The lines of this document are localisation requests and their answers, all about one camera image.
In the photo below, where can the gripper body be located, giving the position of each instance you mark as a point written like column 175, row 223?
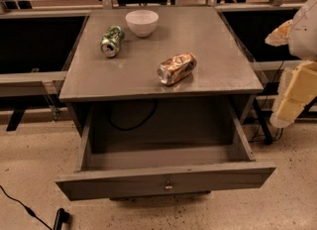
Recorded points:
column 305, row 34

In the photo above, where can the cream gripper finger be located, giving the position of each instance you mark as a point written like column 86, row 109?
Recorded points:
column 279, row 36

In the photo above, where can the grey top drawer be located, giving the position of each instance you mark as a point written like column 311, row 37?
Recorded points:
column 186, row 148

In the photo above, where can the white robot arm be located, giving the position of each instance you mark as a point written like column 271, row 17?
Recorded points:
column 302, row 41

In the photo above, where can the orange crushed can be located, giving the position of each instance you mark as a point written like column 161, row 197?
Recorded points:
column 176, row 68

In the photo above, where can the white bowl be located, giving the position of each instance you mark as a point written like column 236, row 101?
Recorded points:
column 142, row 22

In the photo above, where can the grey wooden cabinet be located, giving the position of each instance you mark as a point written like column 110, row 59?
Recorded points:
column 132, row 72

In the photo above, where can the green crushed can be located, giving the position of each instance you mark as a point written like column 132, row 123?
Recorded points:
column 111, row 41

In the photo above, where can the right metal rail barrier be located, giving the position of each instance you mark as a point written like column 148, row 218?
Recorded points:
column 250, row 26

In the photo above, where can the metal rail barrier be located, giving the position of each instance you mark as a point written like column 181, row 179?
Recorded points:
column 36, row 50
column 250, row 26

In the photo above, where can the left metal rail barrier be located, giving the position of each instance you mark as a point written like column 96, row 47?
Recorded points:
column 36, row 50

